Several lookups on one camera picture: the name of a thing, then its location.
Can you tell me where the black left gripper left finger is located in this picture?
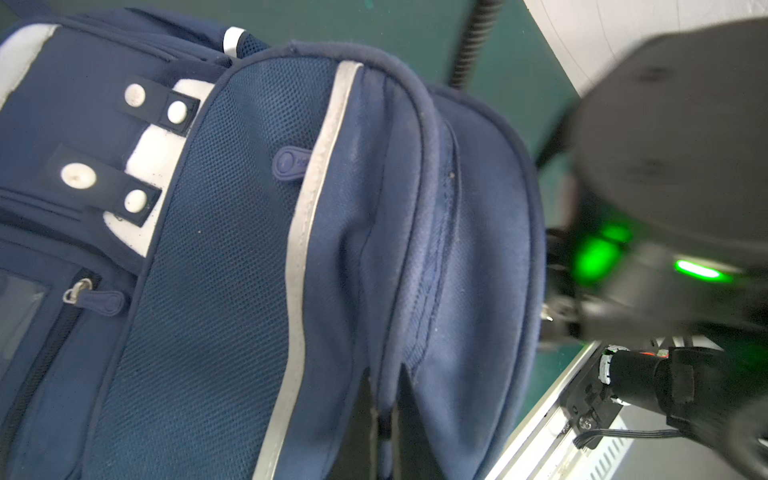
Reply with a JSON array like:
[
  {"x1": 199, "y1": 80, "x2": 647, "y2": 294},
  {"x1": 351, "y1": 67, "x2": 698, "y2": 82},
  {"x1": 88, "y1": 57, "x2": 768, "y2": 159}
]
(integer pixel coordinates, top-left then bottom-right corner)
[{"x1": 328, "y1": 371, "x2": 376, "y2": 480}]

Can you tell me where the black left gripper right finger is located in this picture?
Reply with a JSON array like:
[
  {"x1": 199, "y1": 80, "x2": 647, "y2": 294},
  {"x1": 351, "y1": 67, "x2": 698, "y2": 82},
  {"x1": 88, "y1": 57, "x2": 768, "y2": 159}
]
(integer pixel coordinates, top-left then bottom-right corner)
[{"x1": 395, "y1": 367, "x2": 445, "y2": 480}]

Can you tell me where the navy blue student backpack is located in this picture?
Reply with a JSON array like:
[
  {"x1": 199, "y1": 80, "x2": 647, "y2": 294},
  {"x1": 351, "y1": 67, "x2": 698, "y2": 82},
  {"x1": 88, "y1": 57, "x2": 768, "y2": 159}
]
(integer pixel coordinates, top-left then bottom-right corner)
[{"x1": 1, "y1": 1, "x2": 545, "y2": 479}]

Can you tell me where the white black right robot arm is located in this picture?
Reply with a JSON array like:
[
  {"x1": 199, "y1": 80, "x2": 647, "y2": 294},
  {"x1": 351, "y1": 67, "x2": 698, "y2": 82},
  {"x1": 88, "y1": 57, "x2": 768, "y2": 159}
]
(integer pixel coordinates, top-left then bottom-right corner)
[{"x1": 536, "y1": 17, "x2": 767, "y2": 479}]

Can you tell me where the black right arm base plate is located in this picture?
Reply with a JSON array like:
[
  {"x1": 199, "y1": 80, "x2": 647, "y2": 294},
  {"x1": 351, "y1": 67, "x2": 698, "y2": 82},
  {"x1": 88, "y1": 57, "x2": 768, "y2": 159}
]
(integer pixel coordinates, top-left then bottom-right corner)
[{"x1": 559, "y1": 353, "x2": 623, "y2": 436}]

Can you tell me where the white slotted cable duct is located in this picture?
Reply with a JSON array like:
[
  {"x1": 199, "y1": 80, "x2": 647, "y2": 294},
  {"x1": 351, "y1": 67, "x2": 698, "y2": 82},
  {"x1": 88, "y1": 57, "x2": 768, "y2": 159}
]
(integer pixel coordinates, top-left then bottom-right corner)
[{"x1": 563, "y1": 437, "x2": 633, "y2": 480}]

